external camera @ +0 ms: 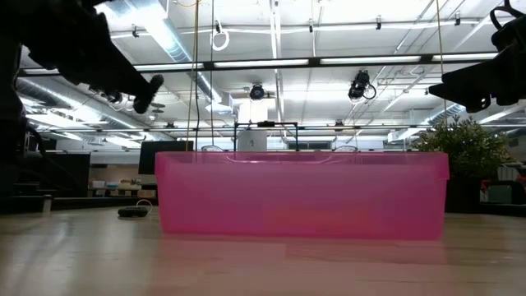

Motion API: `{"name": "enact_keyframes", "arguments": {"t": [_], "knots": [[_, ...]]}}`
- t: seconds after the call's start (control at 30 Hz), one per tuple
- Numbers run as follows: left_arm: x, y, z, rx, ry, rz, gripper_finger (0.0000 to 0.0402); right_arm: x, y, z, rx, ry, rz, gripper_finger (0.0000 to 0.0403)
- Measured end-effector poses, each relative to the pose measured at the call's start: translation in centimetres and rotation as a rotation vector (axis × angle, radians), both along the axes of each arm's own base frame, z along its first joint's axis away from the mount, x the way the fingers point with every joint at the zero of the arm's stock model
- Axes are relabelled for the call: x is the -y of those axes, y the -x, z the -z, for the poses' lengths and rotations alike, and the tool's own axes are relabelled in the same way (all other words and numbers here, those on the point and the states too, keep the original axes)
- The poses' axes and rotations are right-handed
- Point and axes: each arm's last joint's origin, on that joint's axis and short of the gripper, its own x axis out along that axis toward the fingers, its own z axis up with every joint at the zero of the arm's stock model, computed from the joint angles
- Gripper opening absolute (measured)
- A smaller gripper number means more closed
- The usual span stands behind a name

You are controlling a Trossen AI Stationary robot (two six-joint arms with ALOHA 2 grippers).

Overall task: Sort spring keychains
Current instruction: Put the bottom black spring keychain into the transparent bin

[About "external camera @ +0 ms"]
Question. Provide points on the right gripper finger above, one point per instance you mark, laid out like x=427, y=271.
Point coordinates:
x=472, y=98
x=472, y=77

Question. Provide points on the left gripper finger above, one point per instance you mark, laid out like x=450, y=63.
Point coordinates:
x=127, y=80

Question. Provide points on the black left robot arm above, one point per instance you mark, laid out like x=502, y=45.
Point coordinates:
x=10, y=103

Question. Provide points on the white LED light strip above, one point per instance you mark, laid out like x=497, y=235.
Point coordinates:
x=370, y=60
x=261, y=63
x=464, y=56
x=166, y=66

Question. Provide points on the small green potted plant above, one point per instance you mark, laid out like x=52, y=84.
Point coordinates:
x=464, y=156

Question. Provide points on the black background monitor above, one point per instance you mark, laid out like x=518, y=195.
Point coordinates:
x=164, y=158

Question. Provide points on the background shelf with boxes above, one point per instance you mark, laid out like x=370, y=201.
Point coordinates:
x=119, y=187

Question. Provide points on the clear plastic bin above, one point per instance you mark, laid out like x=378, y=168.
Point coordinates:
x=212, y=148

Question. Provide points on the dark background cabinet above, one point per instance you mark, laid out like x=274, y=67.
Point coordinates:
x=70, y=177

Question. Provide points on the black overhead light bar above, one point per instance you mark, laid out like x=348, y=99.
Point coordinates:
x=314, y=62

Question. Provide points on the pink translucent plastic bin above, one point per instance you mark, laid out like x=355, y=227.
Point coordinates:
x=304, y=197

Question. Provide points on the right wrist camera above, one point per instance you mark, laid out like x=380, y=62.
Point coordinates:
x=511, y=30

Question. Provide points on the black overhead camera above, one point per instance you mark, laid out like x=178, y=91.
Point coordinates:
x=257, y=92

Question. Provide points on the black background stand frame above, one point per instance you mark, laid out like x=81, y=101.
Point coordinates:
x=266, y=123

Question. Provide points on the grey metal post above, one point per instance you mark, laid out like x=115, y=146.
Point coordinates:
x=47, y=203

